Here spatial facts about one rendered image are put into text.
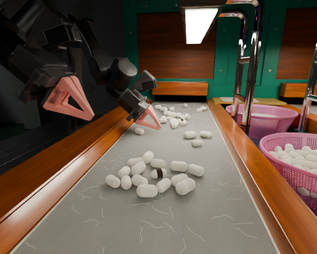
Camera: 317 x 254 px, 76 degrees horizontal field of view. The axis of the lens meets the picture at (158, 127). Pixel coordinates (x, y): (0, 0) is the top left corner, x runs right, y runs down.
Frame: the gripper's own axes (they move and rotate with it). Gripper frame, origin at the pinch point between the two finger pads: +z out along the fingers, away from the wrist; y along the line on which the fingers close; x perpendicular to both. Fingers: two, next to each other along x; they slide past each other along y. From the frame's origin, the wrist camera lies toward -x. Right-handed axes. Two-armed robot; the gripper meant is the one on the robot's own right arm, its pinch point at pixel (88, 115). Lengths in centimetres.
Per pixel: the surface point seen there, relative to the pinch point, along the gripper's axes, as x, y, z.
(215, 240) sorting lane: -4.9, -13.5, 24.0
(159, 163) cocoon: -0.1, 3.1, 16.1
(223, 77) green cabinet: -25, 84, 27
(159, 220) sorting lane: -0.3, -11.1, 18.5
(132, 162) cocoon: 3.1, 2.3, 11.9
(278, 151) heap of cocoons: -16.8, 16.0, 38.4
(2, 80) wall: 193, 269, -207
